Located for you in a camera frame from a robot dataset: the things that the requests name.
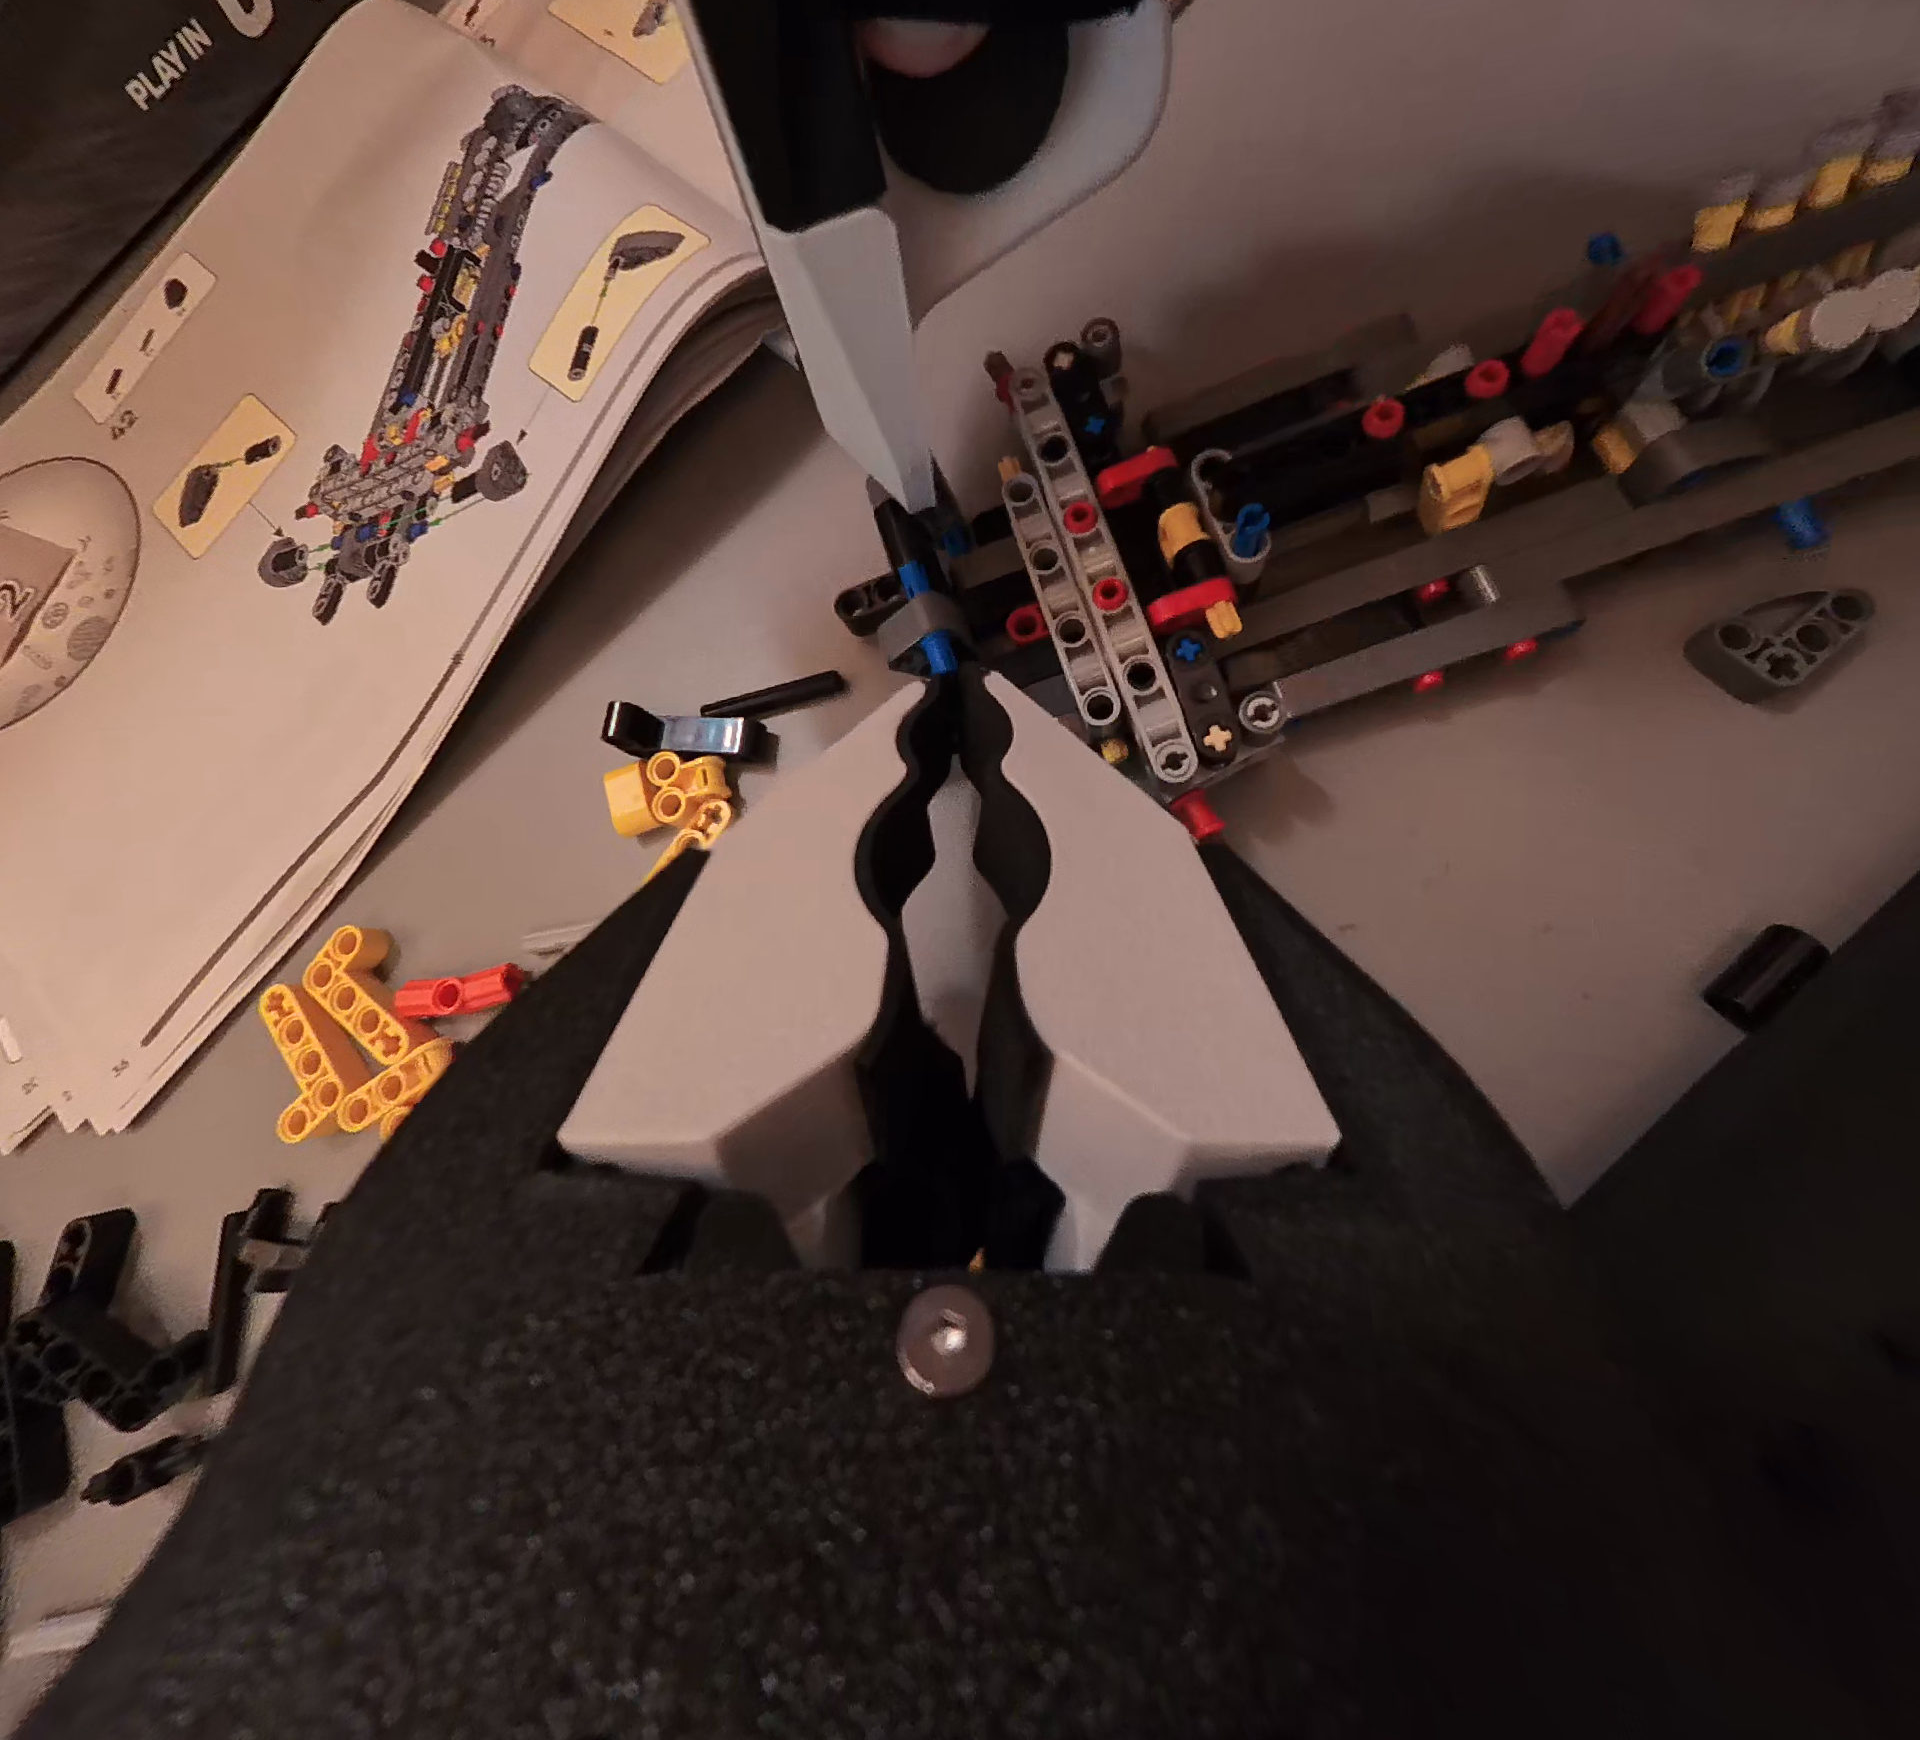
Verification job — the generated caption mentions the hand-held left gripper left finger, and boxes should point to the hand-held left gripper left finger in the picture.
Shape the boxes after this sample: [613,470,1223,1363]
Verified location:
[555,681,976,1275]

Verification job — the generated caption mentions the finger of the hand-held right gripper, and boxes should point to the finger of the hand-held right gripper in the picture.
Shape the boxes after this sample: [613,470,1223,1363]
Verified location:
[753,198,945,514]

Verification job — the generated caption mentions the lego instruction booklet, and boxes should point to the lego instruction booklet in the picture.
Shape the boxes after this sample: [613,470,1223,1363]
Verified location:
[0,0,1375,1157]

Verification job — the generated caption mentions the pile of yellow lego pieces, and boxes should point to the pile of yellow lego pieces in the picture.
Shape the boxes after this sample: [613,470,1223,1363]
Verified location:
[258,749,737,1144]

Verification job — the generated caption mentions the black curved lego liftarm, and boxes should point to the black curved lego liftarm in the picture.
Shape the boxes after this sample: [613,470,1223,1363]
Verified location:
[604,701,779,767]

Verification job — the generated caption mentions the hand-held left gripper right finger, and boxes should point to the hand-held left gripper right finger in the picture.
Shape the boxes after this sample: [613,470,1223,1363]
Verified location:
[966,672,1344,1276]

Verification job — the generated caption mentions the person's right hand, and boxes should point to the person's right hand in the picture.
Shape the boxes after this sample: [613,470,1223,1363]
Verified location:
[859,14,992,80]

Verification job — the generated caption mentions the pile of black lego pieces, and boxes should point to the pile of black lego pieces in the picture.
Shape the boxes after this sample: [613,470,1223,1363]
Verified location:
[0,1184,338,1518]

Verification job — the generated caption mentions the dark grey lego cam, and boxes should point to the dark grey lego cam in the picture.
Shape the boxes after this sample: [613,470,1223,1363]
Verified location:
[1684,587,1878,708]

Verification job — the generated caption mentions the grey lego car chassis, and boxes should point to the grey lego car chassis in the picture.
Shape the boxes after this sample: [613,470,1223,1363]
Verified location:
[832,95,1920,850]

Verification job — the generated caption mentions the black lego connector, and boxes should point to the black lego connector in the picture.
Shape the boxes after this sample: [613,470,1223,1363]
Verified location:
[1701,924,1831,1033]

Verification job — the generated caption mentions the black lego axle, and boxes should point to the black lego axle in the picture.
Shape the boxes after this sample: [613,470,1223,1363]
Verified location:
[700,670,846,717]

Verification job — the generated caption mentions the red lego axle connector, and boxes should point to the red lego axle connector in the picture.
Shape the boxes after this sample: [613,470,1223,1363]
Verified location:
[394,961,528,1017]

